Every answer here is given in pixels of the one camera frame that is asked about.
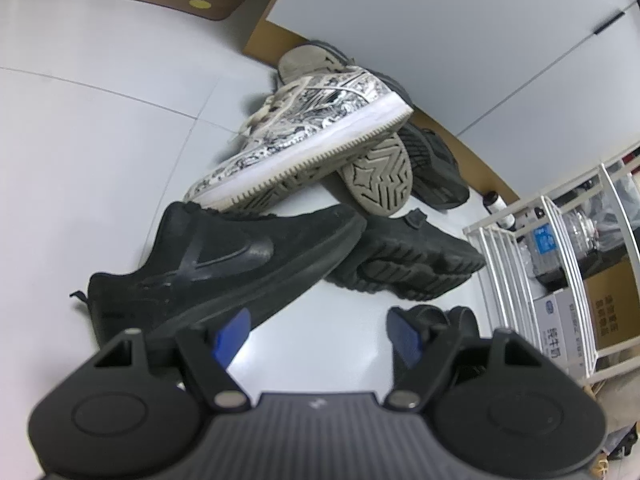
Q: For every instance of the black chunky sole shoe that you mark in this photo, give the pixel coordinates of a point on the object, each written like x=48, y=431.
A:
x=415, y=255

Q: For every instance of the small white bottle dark cap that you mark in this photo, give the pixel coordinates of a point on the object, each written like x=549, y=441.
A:
x=495, y=205

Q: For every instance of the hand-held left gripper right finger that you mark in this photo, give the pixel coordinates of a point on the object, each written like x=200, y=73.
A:
x=405, y=340

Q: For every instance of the black lace-up sneaker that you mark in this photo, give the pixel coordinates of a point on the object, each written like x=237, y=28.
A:
x=225, y=255

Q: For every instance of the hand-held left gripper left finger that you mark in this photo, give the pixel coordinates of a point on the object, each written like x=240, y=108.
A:
x=232, y=335

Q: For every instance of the white patterned sneaker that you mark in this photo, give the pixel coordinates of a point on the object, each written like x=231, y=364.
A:
x=375, y=175
x=300, y=110

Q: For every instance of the yellow round sticker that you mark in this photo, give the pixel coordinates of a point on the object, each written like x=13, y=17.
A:
x=201, y=3

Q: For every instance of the clear plastic water bottle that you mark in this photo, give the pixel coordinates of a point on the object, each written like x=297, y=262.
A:
x=575, y=230

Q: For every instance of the white milk carton box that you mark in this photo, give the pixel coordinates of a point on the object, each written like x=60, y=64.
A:
x=555, y=315

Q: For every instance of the white shoe rack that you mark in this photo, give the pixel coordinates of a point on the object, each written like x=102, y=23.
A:
x=500, y=217

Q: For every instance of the clear plastic bag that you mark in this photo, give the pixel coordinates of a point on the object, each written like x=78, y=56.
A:
x=615, y=210

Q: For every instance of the brown cardboard box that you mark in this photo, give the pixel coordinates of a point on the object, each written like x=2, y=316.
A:
x=615, y=300

